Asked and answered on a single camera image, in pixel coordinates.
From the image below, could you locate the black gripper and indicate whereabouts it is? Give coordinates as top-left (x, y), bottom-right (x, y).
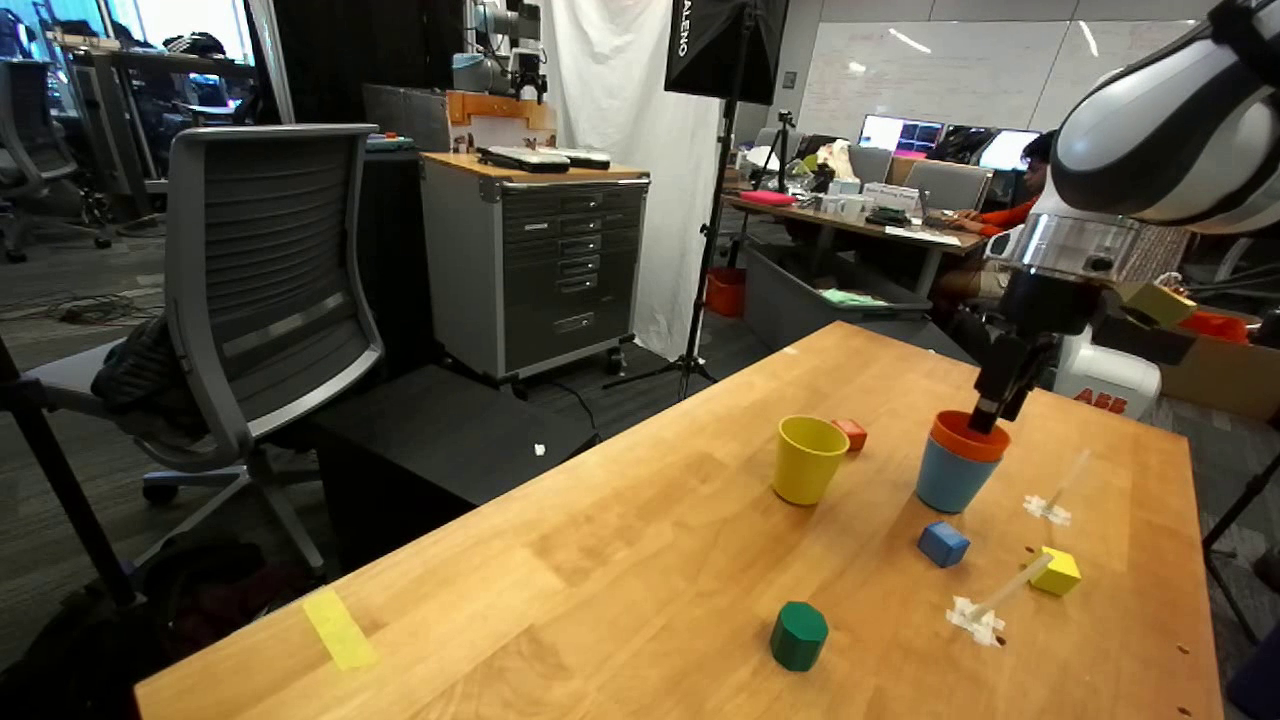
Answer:
top-left (970, 271), bottom-right (1113, 431)

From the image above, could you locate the orange plastic cup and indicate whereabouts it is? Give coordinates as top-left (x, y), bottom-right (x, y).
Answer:
top-left (930, 407), bottom-right (1017, 466)

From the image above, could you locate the yellow plastic cup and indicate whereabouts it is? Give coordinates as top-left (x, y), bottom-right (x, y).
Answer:
top-left (767, 413), bottom-right (851, 513)

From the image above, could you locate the white ABB robot base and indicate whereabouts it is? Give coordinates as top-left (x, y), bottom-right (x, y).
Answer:
top-left (1053, 323), bottom-right (1170, 418)

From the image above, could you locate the blue plastic cup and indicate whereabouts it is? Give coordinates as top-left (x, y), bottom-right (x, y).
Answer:
top-left (911, 437), bottom-right (999, 520)

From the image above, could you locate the white stick with tape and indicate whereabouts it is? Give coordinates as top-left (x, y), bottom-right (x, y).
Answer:
top-left (946, 553), bottom-right (1056, 650)
top-left (1021, 442), bottom-right (1095, 530)

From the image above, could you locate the blue cube block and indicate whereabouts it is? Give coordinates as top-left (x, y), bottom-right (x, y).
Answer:
top-left (917, 520), bottom-right (973, 570)

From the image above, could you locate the yellow cube block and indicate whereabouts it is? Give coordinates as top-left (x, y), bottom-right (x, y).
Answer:
top-left (1021, 541), bottom-right (1087, 601)

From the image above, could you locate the wooden background desk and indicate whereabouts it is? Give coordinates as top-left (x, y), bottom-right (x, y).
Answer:
top-left (723, 190), bottom-right (986, 299)

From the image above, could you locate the brown cardboard box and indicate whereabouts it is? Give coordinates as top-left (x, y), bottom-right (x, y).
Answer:
top-left (1158, 333), bottom-right (1280, 426)

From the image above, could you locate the red bucket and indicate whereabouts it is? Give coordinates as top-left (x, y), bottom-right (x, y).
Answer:
top-left (702, 259), bottom-right (752, 323)

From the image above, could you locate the green cylinder block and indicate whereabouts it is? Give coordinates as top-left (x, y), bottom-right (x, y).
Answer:
top-left (763, 594), bottom-right (832, 675)

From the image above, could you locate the black light stand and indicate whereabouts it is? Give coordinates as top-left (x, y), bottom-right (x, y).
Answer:
top-left (604, 95), bottom-right (752, 392)

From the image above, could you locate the black softbox light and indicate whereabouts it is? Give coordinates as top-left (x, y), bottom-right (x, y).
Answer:
top-left (659, 0), bottom-right (793, 106)

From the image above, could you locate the white curtain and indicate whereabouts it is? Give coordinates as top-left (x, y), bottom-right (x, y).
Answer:
top-left (535, 0), bottom-right (732, 363)

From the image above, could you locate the grey drawer cabinet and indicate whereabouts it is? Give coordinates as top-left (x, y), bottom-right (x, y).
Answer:
top-left (415, 147), bottom-right (658, 388)

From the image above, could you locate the black device on cabinet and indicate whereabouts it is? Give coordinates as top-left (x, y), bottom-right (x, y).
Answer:
top-left (478, 138), bottom-right (577, 175)

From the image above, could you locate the black low platform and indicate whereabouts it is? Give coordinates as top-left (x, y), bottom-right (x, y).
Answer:
top-left (311, 342), bottom-right (714, 537)

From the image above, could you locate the yellow tape strip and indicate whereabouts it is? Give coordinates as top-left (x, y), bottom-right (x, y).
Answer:
top-left (298, 585), bottom-right (386, 675)

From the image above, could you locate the grey mesh office chair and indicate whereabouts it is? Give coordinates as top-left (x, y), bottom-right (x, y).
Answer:
top-left (17, 119), bottom-right (393, 575)

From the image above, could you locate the black tripod leg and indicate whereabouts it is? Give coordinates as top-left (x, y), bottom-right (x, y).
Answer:
top-left (0, 337), bottom-right (146, 612)

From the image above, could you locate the dark background office chair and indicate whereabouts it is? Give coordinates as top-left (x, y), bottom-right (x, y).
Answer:
top-left (0, 56), bottom-right (116, 255)

